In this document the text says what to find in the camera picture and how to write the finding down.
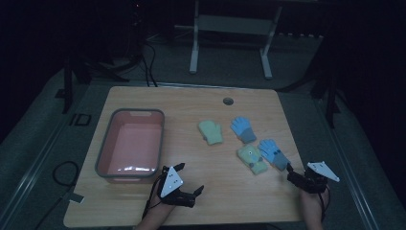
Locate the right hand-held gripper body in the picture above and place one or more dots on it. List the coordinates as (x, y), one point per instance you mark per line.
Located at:
(320, 171)

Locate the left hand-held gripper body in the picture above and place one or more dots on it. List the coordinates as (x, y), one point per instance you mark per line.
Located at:
(171, 182)

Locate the blue glove with dark dots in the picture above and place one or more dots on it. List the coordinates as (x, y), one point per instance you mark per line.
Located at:
(274, 154)

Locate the green mitten with face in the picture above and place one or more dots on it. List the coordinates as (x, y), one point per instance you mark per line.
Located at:
(252, 158)

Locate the plain green mitten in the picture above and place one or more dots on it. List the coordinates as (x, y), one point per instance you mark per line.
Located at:
(211, 131)

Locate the pink basin with grey rim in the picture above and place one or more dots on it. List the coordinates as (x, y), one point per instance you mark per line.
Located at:
(130, 145)

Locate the plain blue glove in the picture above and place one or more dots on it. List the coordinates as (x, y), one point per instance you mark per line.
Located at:
(243, 129)

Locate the person's left hand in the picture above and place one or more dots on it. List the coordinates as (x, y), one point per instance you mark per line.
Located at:
(158, 204)

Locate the person's right hand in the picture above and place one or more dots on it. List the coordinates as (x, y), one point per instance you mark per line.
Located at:
(311, 201)

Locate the black stand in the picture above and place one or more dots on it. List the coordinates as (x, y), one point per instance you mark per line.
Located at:
(330, 96)
(67, 83)

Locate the grey tape piece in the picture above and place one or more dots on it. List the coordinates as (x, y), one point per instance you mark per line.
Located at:
(76, 198)

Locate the metal floor rail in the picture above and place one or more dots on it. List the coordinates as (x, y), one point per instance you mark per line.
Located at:
(35, 166)
(348, 166)

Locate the white metal desk frame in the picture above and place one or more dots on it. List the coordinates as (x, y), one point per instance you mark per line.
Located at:
(234, 27)

